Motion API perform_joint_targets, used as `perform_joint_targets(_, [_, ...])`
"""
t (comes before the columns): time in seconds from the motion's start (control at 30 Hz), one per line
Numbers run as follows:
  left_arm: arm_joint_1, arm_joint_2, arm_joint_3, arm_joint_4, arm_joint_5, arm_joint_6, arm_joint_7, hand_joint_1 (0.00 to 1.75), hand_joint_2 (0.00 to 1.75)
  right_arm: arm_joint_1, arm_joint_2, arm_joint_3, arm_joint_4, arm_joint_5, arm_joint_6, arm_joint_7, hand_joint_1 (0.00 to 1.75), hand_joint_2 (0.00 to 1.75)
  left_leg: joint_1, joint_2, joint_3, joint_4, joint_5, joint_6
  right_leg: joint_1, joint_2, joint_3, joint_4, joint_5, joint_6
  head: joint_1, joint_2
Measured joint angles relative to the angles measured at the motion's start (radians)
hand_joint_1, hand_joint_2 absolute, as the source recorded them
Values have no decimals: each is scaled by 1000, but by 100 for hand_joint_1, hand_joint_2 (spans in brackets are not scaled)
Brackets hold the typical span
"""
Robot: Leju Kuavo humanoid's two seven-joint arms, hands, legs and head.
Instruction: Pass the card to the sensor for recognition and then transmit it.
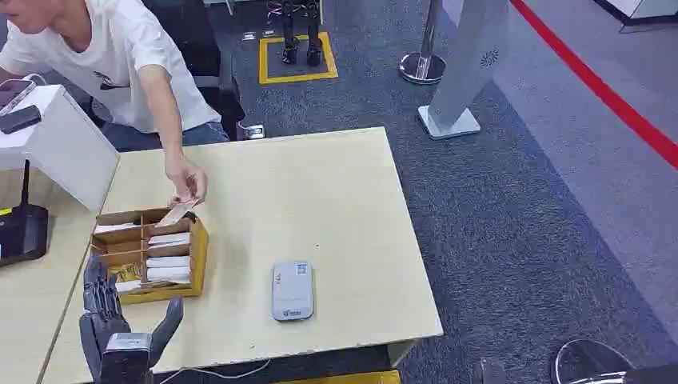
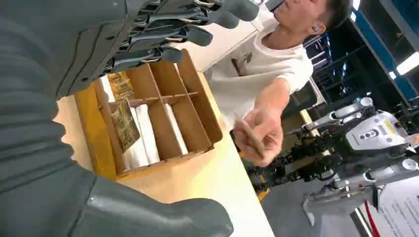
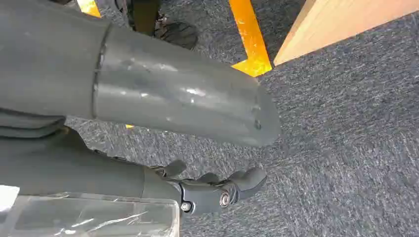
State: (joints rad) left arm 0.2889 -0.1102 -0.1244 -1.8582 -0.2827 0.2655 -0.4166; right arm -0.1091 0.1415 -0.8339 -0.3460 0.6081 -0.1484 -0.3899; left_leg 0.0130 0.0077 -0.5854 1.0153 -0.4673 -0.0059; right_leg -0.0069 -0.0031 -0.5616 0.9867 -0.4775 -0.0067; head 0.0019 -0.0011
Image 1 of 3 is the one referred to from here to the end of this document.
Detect person's left hand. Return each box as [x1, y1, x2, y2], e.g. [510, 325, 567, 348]
[164, 154, 209, 206]

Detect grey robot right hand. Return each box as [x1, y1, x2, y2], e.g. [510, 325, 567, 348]
[472, 358, 509, 384]

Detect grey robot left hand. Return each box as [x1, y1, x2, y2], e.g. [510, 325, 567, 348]
[78, 253, 185, 384]

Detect single pale card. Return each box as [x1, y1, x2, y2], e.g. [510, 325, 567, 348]
[156, 197, 202, 228]

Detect grey card reader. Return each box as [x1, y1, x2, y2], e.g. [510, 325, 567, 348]
[271, 260, 315, 322]

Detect gold foil packet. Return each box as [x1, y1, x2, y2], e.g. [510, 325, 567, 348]
[108, 263, 143, 283]

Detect wooden card box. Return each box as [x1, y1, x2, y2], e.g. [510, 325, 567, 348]
[90, 207, 209, 306]

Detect chrome round base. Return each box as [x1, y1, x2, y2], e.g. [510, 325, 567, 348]
[550, 338, 636, 384]

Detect black router with antenna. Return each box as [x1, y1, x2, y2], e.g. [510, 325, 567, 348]
[0, 158, 50, 268]

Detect white box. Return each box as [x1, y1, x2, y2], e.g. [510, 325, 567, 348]
[0, 84, 120, 213]

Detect person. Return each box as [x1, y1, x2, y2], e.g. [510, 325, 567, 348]
[0, 0, 231, 154]

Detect yellow floor tape strip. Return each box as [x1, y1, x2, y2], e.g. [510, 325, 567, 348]
[275, 370, 401, 384]

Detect black office chair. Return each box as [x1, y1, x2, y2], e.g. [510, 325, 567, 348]
[142, 0, 266, 142]

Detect yellow floor tape square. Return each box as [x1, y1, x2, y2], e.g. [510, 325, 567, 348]
[258, 31, 339, 86]

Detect black handheld device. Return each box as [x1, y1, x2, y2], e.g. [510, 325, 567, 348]
[0, 105, 42, 135]

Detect pink smartphone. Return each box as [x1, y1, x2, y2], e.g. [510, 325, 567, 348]
[0, 78, 37, 117]

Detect black robot legs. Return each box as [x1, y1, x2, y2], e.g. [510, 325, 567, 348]
[267, 0, 324, 68]

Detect grey kiosk stand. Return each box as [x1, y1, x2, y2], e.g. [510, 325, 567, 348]
[417, 0, 511, 141]

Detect red floor tape line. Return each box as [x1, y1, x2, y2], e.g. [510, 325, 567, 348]
[509, 0, 678, 170]

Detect white cabinet with dark base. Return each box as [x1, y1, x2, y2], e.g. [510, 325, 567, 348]
[592, 0, 678, 34]

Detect white cable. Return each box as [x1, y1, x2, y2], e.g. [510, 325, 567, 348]
[158, 359, 272, 384]

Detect chrome stanchion post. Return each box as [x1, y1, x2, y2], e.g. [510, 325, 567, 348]
[398, 0, 447, 86]

